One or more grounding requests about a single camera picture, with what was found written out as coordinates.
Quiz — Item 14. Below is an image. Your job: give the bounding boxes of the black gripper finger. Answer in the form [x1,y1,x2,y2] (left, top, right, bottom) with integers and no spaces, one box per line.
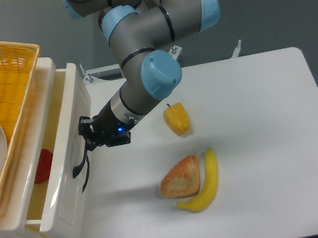
[72,116,97,178]
[82,143,94,193]

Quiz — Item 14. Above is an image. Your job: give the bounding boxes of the white top drawer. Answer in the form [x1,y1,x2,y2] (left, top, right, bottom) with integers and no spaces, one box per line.
[27,63,91,238]

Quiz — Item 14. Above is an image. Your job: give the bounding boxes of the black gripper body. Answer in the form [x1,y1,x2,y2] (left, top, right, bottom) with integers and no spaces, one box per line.
[91,102,131,147]

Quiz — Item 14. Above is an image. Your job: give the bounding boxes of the metal table bracket right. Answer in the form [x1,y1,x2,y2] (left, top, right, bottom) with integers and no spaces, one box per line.
[231,39,242,59]

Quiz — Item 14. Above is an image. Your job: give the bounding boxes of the red bell pepper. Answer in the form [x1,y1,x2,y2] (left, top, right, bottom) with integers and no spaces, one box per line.
[34,149,53,184]

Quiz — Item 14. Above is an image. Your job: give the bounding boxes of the yellow bell pepper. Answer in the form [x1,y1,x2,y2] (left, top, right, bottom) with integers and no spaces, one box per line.
[163,102,191,136]

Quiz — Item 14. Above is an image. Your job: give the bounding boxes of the yellow banana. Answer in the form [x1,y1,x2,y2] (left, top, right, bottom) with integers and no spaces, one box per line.
[176,148,219,212]

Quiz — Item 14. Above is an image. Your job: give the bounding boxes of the metal table bracket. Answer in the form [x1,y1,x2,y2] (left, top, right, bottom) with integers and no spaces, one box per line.
[79,63,94,85]
[169,45,183,61]
[231,39,242,59]

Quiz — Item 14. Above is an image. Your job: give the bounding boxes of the brown croissant pastry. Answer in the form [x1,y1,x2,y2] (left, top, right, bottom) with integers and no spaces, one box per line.
[160,155,201,198]

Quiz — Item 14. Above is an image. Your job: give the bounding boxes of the white drawer cabinet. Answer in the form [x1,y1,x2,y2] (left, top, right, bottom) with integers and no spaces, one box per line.
[0,55,81,238]

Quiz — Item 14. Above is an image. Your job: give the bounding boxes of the metal table bracket left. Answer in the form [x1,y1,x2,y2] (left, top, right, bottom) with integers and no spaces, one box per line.
[79,63,94,85]

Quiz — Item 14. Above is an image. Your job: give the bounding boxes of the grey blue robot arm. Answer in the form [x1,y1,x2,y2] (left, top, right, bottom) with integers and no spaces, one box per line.
[62,0,221,152]

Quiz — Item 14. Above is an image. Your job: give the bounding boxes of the yellow woven basket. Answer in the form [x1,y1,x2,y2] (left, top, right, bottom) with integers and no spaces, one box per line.
[0,41,40,202]

